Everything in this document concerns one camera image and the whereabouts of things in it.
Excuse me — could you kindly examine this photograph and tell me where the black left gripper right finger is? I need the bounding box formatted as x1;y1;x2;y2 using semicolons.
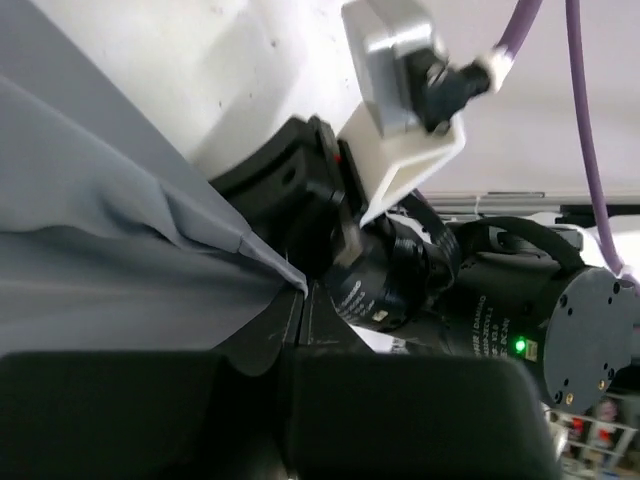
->
297;284;561;479

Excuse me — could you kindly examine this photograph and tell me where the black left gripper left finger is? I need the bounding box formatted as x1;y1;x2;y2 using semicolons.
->
1;290;303;479

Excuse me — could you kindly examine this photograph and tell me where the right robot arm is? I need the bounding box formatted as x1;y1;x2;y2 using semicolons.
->
211;117;639;413

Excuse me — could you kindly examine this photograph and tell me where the white pillow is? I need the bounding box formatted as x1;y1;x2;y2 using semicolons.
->
39;0;360;178

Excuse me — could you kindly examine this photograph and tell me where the grey pillowcase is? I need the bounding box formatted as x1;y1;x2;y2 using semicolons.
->
1;1;307;355

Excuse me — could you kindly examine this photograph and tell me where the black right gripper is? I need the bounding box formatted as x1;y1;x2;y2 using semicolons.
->
209;116;370;279

